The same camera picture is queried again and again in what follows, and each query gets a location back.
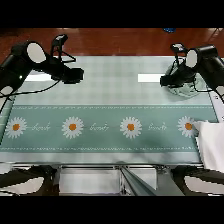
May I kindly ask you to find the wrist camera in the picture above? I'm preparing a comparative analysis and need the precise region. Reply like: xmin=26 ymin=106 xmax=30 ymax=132
xmin=169 ymin=42 xmax=189 ymax=68
xmin=49 ymin=33 xmax=77 ymax=65

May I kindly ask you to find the white garment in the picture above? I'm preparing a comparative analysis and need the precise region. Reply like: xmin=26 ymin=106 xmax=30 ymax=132
xmin=192 ymin=120 xmax=224 ymax=175

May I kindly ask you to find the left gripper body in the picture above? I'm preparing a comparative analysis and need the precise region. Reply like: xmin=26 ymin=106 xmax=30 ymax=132
xmin=61 ymin=67 xmax=85 ymax=85

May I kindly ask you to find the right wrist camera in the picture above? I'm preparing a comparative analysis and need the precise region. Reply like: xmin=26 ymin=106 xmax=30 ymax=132
xmin=169 ymin=42 xmax=189 ymax=68

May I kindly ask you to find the grey-green garment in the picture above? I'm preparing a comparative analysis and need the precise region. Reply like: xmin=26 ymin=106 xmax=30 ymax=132
xmin=165 ymin=62 xmax=210 ymax=99

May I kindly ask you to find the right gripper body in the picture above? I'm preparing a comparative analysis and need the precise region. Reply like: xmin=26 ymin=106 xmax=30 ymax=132
xmin=159 ymin=73 xmax=184 ymax=89

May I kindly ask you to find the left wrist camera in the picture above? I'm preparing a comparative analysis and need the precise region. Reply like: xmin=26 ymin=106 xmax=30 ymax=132
xmin=49 ymin=33 xmax=77 ymax=65

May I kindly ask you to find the silver frame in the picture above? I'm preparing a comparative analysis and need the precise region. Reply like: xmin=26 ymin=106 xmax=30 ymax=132
xmin=0 ymin=161 xmax=224 ymax=197

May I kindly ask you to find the black cable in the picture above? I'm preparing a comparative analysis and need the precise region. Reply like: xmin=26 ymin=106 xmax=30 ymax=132
xmin=191 ymin=73 xmax=224 ymax=104
xmin=0 ymin=79 xmax=63 ymax=114

